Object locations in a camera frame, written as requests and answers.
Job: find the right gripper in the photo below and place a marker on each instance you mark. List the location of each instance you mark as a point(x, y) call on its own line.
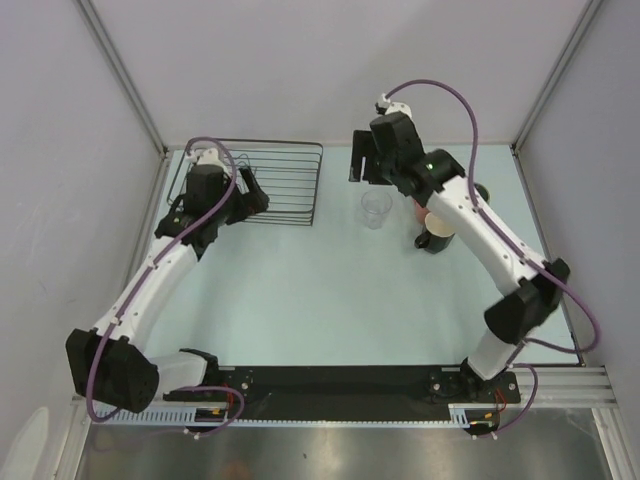
point(363, 145)

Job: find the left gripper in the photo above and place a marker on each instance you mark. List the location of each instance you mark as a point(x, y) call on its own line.
point(248, 203)

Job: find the clear faceted glass cup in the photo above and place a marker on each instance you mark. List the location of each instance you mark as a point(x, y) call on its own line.
point(375, 207)

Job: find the pink ceramic mug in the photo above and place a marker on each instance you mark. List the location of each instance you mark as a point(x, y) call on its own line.
point(420, 212)

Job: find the black ceramic mug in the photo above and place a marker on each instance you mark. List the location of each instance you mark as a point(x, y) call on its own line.
point(435, 236)

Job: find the green speckled ceramic mug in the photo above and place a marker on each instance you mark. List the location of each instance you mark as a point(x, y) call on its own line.
point(482, 191)

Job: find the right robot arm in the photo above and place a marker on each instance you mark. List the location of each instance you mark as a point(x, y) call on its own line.
point(352, 290)

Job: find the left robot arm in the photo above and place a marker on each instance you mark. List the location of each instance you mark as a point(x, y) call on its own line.
point(108, 362)

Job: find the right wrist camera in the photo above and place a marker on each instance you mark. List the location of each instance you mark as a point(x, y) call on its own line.
point(385, 106)

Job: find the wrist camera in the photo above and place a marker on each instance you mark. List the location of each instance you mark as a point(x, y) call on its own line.
point(385, 106)
point(207, 156)

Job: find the black wire dish rack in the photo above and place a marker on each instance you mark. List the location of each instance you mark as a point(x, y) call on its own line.
point(287, 171)

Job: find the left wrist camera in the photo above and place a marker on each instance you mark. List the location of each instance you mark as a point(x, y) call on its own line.
point(207, 156)

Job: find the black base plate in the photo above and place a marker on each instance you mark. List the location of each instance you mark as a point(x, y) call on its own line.
point(360, 393)

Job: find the white slotted cable duct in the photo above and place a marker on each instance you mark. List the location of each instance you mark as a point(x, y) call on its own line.
point(209, 417)

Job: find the aluminium frame rail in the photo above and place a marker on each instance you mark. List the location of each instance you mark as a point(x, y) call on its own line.
point(552, 386)

